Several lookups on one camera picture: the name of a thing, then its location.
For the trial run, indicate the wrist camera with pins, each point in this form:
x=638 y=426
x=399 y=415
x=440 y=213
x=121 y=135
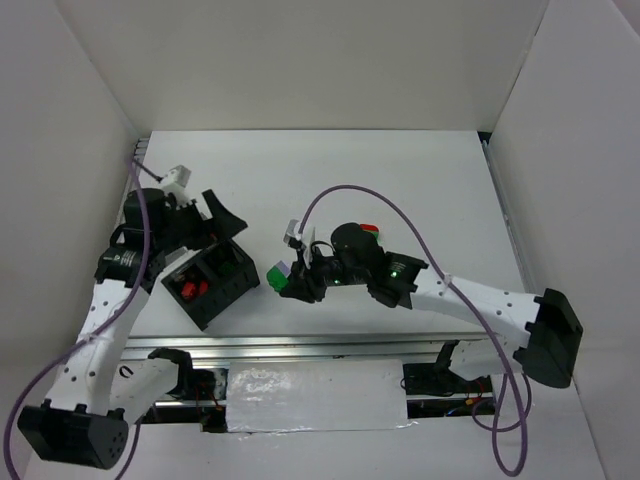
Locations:
x=175 y=182
x=300 y=241

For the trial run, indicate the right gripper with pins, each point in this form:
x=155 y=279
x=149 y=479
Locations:
x=304 y=279

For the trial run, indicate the aluminium right rail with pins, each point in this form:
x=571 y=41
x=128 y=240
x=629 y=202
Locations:
x=516 y=242

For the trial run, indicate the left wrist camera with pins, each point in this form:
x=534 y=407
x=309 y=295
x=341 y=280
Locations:
x=175 y=182

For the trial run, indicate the green purple lego cluster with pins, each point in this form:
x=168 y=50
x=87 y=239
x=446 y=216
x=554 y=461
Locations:
x=278 y=276

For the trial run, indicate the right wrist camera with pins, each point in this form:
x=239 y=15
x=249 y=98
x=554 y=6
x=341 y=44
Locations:
x=300 y=241

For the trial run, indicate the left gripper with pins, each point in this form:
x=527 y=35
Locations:
x=201 y=220

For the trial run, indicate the red and tan lego brick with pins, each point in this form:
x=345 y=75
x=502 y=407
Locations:
x=189 y=291

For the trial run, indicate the red green arched lego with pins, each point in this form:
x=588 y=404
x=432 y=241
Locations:
x=371 y=229

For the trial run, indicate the aluminium left rail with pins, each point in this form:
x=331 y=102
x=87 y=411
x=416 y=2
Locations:
x=140 y=150

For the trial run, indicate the aluminium front rail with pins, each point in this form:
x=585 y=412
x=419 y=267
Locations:
x=287 y=348

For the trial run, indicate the small green lego brick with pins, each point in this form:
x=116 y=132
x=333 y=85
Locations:
x=225 y=269

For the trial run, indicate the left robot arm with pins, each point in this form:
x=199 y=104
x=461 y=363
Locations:
x=85 y=417

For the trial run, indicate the black two-compartment container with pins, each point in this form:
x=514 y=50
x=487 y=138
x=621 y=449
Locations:
x=222 y=291

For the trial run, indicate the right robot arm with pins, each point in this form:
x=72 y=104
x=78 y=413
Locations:
x=536 y=335

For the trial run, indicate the aluminium rail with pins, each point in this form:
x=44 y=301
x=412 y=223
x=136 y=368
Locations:
x=516 y=242
x=287 y=348
x=140 y=150

